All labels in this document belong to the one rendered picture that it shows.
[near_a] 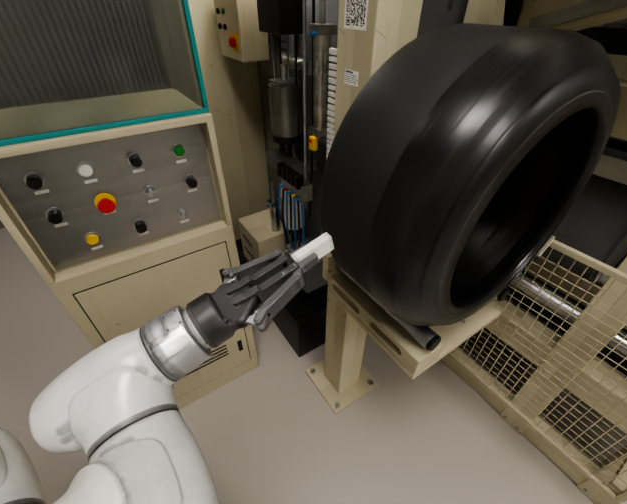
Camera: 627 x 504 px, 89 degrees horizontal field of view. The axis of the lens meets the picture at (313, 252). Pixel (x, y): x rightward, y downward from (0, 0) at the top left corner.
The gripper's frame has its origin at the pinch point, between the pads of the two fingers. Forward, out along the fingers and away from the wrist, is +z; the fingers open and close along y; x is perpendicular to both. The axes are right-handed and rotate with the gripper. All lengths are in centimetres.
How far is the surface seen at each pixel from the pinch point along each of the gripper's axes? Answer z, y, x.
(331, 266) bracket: 13.0, 22.8, 35.0
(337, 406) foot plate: -5, 20, 122
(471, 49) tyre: 34.3, 0.7, -17.2
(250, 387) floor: -34, 53, 116
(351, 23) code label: 38, 33, -18
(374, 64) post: 36.5, 25.3, -11.1
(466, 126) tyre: 23.2, -7.9, -12.6
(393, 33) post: 42, 25, -15
